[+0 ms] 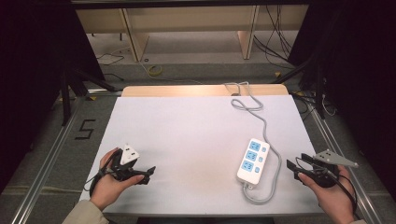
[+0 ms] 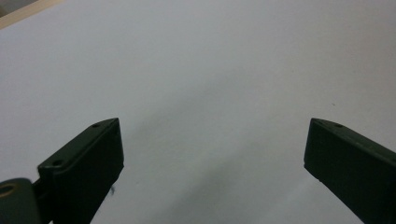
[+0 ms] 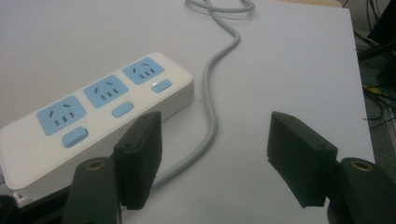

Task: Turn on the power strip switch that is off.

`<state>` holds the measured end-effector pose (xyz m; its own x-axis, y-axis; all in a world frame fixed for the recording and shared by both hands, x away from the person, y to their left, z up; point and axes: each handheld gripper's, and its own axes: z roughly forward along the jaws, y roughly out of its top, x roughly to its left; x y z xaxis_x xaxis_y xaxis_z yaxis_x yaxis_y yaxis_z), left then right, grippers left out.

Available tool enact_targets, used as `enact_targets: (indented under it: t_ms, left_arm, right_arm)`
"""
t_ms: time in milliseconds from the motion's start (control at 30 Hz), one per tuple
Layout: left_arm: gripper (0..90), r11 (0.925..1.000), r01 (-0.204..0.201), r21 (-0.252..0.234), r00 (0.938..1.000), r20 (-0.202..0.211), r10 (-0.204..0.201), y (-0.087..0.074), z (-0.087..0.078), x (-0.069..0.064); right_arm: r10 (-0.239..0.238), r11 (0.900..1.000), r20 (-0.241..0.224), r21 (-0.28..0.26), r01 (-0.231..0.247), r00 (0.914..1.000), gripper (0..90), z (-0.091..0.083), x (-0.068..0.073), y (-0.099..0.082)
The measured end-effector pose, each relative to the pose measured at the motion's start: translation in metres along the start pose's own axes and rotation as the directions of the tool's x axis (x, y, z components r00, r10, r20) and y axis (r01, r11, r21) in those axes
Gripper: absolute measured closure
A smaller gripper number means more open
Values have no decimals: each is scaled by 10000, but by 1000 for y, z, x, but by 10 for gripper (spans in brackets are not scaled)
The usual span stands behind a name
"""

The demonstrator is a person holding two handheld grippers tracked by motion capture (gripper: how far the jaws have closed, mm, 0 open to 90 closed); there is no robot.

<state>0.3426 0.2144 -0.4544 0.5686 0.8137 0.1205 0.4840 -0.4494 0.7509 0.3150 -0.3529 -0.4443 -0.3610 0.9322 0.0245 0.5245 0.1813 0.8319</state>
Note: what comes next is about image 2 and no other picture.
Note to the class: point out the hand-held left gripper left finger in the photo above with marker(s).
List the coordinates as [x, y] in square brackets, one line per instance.
[81, 174]

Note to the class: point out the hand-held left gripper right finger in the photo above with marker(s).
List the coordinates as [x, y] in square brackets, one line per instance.
[355, 165]

